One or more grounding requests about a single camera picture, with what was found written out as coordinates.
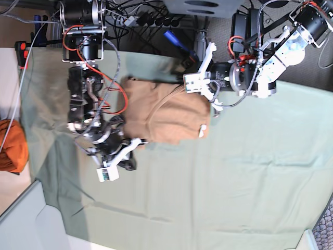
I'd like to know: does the light green table cloth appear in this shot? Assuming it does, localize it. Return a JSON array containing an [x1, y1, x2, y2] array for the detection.
[[21, 48, 332, 249]]

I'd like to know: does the dark patterned mat corner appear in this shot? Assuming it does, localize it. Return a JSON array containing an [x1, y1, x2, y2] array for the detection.
[[313, 195, 333, 250]]

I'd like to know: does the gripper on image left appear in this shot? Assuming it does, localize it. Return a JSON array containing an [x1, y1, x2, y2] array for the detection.
[[103, 140, 137, 171]]

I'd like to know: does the black power adapter pair right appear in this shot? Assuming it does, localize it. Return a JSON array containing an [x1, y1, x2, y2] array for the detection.
[[247, 8, 263, 47]]

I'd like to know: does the black power adapter pair left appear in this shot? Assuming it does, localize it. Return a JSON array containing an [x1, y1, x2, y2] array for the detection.
[[231, 13, 247, 53]]

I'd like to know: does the blue orange bar clamp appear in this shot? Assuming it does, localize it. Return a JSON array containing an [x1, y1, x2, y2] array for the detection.
[[163, 30, 198, 71]]

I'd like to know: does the black power strip with plugs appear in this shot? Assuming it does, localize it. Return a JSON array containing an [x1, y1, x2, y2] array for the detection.
[[112, 12, 186, 28]]

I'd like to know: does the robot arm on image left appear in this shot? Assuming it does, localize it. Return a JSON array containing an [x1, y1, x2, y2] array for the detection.
[[59, 1, 131, 167]]

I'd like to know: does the black power adapter pair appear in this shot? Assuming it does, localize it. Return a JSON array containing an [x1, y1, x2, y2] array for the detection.
[[231, 13, 247, 53], [247, 8, 263, 47]]

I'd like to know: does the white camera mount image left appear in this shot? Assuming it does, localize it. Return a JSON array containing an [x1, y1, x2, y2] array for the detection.
[[96, 138, 148, 182]]

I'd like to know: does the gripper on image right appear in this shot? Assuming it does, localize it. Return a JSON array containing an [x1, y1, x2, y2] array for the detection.
[[183, 72, 220, 102]]

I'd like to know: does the folded dark orange garment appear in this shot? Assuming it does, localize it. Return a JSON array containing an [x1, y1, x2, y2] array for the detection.
[[1, 119, 29, 173]]

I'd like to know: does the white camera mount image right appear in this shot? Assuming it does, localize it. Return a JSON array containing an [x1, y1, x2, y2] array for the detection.
[[197, 42, 223, 117]]

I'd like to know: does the white camera mount image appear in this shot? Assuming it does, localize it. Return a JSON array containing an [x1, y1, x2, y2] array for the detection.
[[197, 42, 223, 117], [96, 138, 148, 182]]

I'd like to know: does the grey cable top right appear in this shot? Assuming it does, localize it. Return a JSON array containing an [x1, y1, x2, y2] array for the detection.
[[317, 39, 333, 70]]

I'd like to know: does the white cable on left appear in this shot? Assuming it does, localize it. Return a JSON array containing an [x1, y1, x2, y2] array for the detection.
[[0, 22, 63, 152]]

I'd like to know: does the grey plastic bin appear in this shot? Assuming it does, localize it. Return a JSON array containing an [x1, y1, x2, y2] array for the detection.
[[1, 181, 70, 249]]

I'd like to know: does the aluminium frame post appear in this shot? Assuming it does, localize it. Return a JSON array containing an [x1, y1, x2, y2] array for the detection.
[[194, 16, 209, 61]]

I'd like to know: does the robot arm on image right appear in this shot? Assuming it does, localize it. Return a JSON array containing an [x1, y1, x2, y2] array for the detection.
[[183, 1, 332, 108]]

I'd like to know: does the tan orange T-shirt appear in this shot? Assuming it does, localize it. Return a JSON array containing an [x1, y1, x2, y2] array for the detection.
[[121, 78, 211, 144]]

